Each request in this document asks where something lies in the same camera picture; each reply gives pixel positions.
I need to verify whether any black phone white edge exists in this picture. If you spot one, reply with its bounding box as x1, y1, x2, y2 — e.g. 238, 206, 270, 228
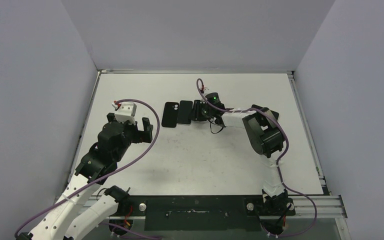
177, 100, 193, 125

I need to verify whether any black phone case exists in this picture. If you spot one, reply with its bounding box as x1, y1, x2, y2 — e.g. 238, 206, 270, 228
161, 101, 179, 128

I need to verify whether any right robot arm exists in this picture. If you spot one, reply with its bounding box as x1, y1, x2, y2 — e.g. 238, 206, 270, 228
188, 92, 294, 215

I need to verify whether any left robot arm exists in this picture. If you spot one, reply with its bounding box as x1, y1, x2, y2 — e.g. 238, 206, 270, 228
15, 110, 156, 240

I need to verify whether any cream-edged spare phone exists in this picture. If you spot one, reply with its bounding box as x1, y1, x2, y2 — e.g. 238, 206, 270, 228
271, 110, 280, 121

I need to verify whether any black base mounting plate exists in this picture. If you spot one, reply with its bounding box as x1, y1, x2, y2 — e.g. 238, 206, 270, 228
111, 192, 296, 233

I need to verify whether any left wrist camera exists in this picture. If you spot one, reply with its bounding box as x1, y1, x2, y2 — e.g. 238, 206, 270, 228
112, 101, 137, 126

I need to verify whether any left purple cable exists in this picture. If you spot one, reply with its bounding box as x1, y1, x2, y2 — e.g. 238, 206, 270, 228
14, 98, 164, 240

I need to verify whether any purple cable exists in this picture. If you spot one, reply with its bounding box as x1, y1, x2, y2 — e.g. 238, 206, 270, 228
195, 78, 318, 239
14, 98, 164, 240

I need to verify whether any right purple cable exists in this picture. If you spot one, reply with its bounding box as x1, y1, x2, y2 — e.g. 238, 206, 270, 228
195, 78, 318, 239

